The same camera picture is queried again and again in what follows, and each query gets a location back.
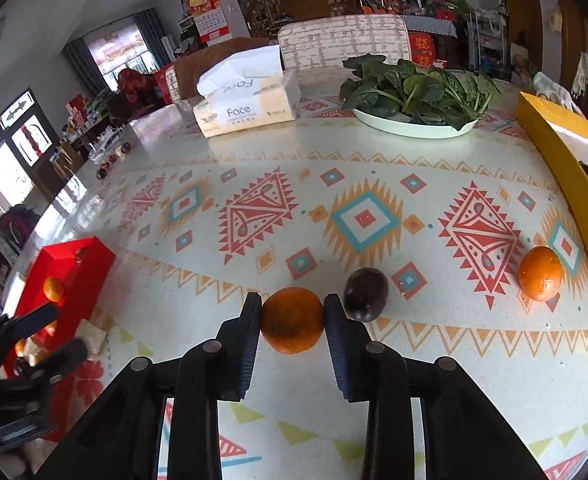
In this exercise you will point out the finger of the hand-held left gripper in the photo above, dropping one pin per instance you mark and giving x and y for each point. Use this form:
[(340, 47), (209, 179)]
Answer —
[(61, 360), (29, 319)]

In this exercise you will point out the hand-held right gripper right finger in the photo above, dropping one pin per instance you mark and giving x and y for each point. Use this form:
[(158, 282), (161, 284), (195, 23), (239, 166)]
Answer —
[(339, 355)]

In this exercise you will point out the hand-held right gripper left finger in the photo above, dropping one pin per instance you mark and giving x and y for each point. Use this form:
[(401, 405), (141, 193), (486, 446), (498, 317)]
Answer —
[(249, 355)]

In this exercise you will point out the pale sugarcane piece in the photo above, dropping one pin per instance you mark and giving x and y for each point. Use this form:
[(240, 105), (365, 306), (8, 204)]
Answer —
[(91, 336), (36, 353)]

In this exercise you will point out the dark purple plum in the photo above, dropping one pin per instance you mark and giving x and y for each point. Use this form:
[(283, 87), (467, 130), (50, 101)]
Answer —
[(366, 292)]

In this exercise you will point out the glass panel door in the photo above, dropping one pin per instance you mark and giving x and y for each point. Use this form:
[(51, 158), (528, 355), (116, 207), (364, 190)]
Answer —
[(14, 145)]

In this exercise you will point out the large orange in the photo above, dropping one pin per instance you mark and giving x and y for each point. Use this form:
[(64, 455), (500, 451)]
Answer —
[(540, 273)]

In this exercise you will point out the pale green oval plate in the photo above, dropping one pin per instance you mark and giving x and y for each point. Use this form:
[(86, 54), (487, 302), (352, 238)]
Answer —
[(413, 128)]

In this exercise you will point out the white tissue pack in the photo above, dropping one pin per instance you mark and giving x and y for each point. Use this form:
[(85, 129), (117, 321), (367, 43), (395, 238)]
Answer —
[(254, 110)]

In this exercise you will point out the grey curtain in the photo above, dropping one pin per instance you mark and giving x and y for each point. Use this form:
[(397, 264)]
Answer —
[(84, 70), (150, 35)]

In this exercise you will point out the red cloth bundle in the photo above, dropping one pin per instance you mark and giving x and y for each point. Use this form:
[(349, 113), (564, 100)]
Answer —
[(134, 85)]

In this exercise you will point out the green spinach leaves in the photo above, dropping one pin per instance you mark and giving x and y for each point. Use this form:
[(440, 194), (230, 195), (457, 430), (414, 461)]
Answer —
[(413, 90)]

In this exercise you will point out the yellow taped box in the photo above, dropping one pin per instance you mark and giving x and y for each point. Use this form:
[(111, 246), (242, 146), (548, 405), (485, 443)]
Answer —
[(568, 170)]

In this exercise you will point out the patterned chair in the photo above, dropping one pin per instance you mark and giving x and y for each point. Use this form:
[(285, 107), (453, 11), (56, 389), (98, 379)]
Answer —
[(344, 40)]

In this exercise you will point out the red gift box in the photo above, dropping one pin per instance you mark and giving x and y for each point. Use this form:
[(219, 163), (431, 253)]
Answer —
[(421, 46)]

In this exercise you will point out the white cloth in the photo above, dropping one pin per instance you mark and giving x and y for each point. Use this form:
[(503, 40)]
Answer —
[(551, 89)]

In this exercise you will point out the checkered table cover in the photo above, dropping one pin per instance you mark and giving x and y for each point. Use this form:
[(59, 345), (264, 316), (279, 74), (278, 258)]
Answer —
[(431, 25)]

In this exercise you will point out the red wall calendar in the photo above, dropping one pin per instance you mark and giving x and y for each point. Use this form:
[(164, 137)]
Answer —
[(209, 20)]

